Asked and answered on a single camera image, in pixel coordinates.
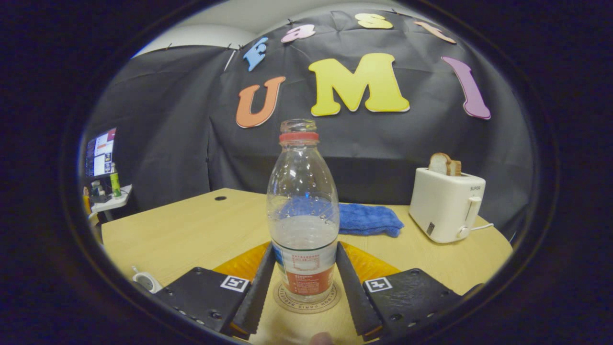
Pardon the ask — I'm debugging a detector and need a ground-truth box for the white side table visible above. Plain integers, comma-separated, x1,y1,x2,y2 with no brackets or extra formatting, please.
90,184,133,214

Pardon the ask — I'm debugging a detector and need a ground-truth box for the white ceramic teacup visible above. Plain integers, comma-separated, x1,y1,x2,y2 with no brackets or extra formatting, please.
131,266,164,294

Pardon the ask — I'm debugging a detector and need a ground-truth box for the computer monitor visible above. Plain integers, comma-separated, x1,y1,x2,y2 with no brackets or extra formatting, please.
85,126,117,178

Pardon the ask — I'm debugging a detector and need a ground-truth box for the black backdrop cloth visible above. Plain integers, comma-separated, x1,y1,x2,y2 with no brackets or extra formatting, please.
81,4,534,240

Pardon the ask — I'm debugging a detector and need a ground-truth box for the clear plastic water bottle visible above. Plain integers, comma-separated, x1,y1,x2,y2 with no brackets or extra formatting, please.
266,118,341,304

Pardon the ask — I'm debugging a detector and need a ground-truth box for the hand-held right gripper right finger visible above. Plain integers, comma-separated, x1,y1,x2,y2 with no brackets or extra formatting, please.
335,241,464,337

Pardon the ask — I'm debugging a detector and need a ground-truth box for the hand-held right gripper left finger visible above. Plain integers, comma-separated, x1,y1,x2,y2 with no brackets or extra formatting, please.
154,242,276,336

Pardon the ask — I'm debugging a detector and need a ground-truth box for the white toaster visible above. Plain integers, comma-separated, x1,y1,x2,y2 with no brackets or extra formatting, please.
409,167,487,244

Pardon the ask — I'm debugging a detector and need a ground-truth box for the round cork coaster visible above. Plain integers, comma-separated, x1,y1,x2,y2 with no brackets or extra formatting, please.
272,280,342,315

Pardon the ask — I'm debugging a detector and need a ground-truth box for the blue towel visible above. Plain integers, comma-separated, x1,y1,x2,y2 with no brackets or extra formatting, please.
277,197,405,238

